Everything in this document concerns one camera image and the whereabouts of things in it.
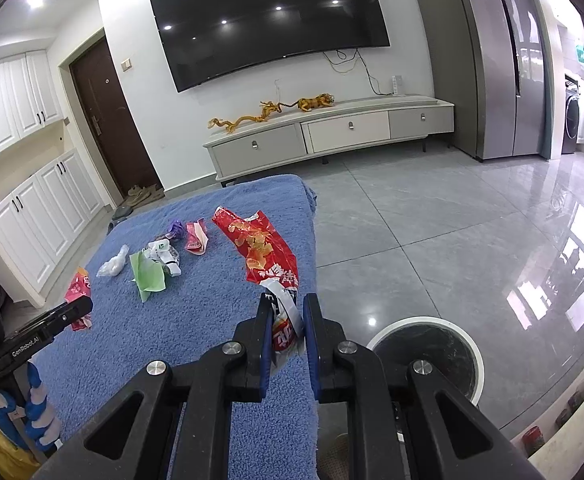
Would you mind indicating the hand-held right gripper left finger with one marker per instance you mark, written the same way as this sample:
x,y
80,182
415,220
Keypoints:
x,y
269,350

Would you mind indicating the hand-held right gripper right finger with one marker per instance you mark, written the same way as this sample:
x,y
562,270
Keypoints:
x,y
312,350

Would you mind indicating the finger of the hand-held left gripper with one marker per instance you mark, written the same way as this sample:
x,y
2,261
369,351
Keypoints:
x,y
71,312

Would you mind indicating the red and white wrapper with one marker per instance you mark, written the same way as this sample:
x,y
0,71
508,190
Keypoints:
x,y
79,287

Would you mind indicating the clear plastic bag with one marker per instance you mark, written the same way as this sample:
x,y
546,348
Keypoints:
x,y
114,262

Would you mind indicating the red chip bag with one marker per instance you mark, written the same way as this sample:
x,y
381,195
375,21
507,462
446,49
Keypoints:
x,y
267,260

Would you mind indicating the white round trash bin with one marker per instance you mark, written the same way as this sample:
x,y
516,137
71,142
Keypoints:
x,y
437,345

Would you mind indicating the small purple wrapper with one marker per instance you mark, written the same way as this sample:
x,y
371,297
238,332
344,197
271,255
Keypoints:
x,y
174,230

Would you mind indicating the person's left forearm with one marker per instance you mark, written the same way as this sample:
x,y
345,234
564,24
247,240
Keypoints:
x,y
1,452

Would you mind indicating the person's left hand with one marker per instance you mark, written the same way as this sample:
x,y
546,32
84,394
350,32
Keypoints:
x,y
36,410

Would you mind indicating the green paper sheet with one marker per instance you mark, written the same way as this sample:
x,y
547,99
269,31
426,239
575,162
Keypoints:
x,y
146,275

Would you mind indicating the blue fluffy blanket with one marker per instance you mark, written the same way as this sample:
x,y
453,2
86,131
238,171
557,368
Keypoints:
x,y
181,320

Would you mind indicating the white lower cabinet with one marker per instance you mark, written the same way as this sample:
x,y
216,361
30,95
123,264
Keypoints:
x,y
41,220

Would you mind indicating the white cabinet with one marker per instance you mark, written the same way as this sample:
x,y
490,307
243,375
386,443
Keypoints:
x,y
41,220
11,105

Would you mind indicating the white crumpled wrapper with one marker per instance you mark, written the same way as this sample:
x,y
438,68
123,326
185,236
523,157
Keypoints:
x,y
164,257

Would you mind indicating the grey slipper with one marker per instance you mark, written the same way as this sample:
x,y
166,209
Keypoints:
x,y
121,211

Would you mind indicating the pink wrapper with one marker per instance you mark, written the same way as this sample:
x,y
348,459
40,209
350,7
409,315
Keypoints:
x,y
196,240

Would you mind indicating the beige shoes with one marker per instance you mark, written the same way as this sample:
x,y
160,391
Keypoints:
x,y
144,194

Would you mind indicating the dark brown door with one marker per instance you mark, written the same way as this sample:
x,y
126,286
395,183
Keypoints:
x,y
111,125

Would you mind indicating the grey television stand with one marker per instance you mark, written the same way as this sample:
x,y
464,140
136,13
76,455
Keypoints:
x,y
272,147

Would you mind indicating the white upper cabinet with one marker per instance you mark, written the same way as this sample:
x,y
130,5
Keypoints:
x,y
11,105

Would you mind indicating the golden dragon figure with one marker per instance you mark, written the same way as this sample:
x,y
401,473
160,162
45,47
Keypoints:
x,y
242,121

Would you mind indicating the red can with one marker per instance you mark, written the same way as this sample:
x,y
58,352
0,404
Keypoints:
x,y
533,441

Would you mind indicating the golden tiger figure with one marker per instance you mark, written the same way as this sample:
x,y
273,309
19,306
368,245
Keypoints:
x,y
314,102

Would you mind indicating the white power strip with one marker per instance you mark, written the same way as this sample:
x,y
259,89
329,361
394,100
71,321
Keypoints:
x,y
397,85

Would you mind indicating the grey refrigerator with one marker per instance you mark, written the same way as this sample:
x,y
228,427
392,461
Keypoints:
x,y
497,60

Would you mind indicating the washing machine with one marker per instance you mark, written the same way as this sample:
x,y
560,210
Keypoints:
x,y
572,115

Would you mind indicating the wall light switch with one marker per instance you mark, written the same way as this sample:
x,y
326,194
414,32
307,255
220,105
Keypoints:
x,y
126,65

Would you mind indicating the black wall television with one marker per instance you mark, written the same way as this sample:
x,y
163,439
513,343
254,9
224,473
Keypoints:
x,y
272,25

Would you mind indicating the green wall sign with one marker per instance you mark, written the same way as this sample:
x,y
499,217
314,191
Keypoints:
x,y
581,54

